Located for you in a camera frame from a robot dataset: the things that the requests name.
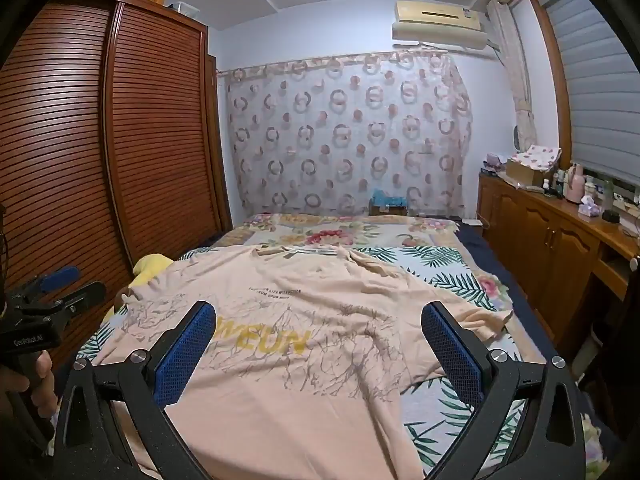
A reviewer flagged wooden sideboard cabinet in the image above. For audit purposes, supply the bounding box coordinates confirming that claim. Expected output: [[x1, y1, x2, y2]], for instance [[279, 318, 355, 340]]
[[477, 172, 640, 306]]

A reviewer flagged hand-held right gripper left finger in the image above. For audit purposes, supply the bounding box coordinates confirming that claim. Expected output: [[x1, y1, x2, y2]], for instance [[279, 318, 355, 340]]
[[52, 300, 218, 480]]

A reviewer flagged wooden louvered wardrobe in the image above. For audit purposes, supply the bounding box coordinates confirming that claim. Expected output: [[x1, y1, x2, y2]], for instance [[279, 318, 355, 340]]
[[0, 0, 233, 376]]

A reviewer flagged cardboard box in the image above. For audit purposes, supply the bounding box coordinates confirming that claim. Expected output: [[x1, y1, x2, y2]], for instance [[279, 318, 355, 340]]
[[506, 157, 556, 187]]

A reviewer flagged peach printed t-shirt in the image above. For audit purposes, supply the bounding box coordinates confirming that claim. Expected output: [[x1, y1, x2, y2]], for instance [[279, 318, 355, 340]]
[[92, 244, 513, 480]]

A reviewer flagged pink floral cloth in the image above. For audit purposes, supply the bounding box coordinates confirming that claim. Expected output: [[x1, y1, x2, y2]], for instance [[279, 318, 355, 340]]
[[520, 144, 562, 171]]

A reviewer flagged person's left hand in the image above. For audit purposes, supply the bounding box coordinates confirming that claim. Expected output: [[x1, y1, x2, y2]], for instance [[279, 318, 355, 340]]
[[0, 349, 60, 414]]

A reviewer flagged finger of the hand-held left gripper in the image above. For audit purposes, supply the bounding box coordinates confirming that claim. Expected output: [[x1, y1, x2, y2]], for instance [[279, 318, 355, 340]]
[[49, 281, 107, 317], [38, 265, 81, 295]]

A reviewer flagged circle pattern sheer curtain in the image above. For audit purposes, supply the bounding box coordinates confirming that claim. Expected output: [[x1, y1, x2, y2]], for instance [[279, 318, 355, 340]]
[[220, 50, 473, 218]]

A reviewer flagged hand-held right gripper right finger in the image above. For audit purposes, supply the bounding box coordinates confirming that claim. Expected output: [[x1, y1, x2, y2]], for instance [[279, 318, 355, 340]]
[[421, 301, 586, 480]]

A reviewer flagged cream wall air conditioner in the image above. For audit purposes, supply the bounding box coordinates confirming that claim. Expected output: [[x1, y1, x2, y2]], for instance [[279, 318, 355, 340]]
[[391, 0, 493, 56]]

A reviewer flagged grey window blind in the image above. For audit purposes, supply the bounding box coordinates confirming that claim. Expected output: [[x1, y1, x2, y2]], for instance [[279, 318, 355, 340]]
[[542, 0, 640, 186]]

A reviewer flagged navy bed sheet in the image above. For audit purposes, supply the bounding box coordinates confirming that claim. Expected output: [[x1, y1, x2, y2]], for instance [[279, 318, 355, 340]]
[[457, 222, 601, 461]]

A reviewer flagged palm leaf print blanket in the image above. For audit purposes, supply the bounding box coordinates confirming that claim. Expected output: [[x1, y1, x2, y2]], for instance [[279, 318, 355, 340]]
[[82, 245, 551, 480]]

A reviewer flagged box of blue items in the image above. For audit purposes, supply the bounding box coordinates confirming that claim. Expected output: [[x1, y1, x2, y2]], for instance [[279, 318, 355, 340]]
[[369, 189, 408, 217]]

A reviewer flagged beige tied side curtain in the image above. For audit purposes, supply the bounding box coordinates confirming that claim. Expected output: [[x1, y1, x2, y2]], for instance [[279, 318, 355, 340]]
[[487, 0, 537, 148]]

